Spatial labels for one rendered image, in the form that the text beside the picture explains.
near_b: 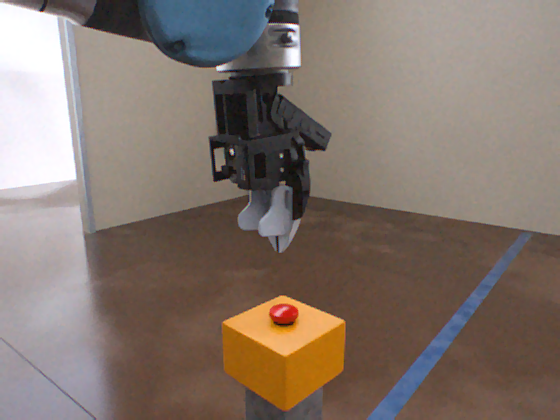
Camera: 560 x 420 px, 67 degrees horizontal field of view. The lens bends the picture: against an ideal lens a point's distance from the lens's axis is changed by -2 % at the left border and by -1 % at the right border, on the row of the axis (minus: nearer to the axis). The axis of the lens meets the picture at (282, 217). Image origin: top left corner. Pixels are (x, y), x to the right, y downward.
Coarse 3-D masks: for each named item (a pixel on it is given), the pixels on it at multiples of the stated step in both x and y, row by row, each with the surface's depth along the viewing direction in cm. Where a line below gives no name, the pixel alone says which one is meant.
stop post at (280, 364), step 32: (256, 320) 57; (320, 320) 57; (224, 352) 57; (256, 352) 52; (288, 352) 50; (320, 352) 54; (256, 384) 54; (288, 384) 50; (320, 384) 55; (256, 416) 59; (288, 416) 55; (320, 416) 60
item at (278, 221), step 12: (276, 192) 48; (288, 192) 49; (276, 204) 49; (288, 204) 50; (264, 216) 48; (276, 216) 49; (288, 216) 50; (264, 228) 48; (276, 228) 50; (288, 228) 51; (288, 240) 52
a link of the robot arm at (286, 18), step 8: (280, 0) 40; (288, 0) 41; (296, 0) 42; (272, 8) 40; (280, 8) 41; (288, 8) 41; (296, 8) 43; (272, 16) 40; (280, 16) 41; (288, 16) 41; (296, 16) 43
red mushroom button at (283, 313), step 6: (276, 306) 57; (282, 306) 57; (288, 306) 57; (294, 306) 57; (270, 312) 56; (276, 312) 55; (282, 312) 55; (288, 312) 55; (294, 312) 56; (276, 318) 55; (282, 318) 55; (288, 318) 55; (294, 318) 55
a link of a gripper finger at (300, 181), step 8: (296, 152) 49; (304, 160) 48; (296, 168) 48; (304, 168) 48; (296, 176) 48; (304, 176) 48; (288, 184) 49; (296, 184) 48; (304, 184) 48; (296, 192) 49; (304, 192) 49; (296, 200) 49; (304, 200) 49; (296, 208) 50; (304, 208) 50; (296, 216) 50
